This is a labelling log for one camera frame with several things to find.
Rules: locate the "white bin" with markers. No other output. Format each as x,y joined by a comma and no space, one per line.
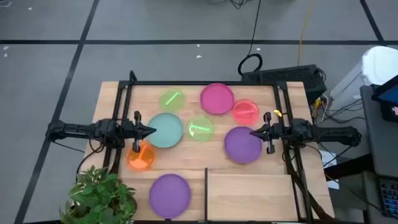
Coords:
379,62

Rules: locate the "translucent orange plate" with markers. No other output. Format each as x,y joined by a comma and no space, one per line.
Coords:
141,161

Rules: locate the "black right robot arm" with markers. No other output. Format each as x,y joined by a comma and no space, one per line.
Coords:
326,133

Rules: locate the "large purple bowl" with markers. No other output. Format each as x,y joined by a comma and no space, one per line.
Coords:
169,196

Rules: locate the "teal plate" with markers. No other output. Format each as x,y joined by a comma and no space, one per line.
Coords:
169,132

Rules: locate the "pink plate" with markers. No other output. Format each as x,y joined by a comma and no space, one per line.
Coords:
217,98

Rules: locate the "translucent green plate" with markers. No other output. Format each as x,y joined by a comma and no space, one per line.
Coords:
202,135
172,105

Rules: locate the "black tablet screen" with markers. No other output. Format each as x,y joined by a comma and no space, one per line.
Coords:
390,96

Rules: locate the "white paper sheet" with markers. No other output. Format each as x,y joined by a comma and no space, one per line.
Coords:
328,158

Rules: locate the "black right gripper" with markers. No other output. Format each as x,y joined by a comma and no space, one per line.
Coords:
275,132

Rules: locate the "black keyboard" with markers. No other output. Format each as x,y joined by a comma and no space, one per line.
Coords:
390,199

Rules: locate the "grey desk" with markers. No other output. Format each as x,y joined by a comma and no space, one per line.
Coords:
382,146

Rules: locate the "translucent red plate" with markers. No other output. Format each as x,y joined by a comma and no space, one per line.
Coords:
245,116

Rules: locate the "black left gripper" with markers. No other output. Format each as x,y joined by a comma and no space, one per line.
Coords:
132,130

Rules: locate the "black metal table frame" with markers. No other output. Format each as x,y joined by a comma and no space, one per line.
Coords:
199,83

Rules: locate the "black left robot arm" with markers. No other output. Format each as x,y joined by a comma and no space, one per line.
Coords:
77,129

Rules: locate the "purple plate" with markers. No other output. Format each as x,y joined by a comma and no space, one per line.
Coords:
242,146

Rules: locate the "green potted plant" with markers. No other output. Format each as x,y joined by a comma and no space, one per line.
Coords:
99,199

